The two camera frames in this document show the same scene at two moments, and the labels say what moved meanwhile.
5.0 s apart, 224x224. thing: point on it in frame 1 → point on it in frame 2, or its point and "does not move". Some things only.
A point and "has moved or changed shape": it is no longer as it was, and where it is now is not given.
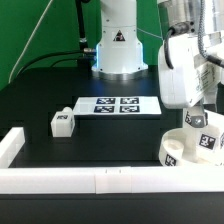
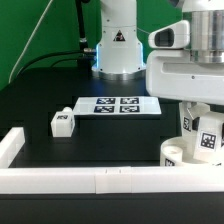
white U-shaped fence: (100, 180) does not move
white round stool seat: (192, 146) has moved or changed shape
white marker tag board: (118, 106) does not move
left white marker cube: (62, 123) does not move
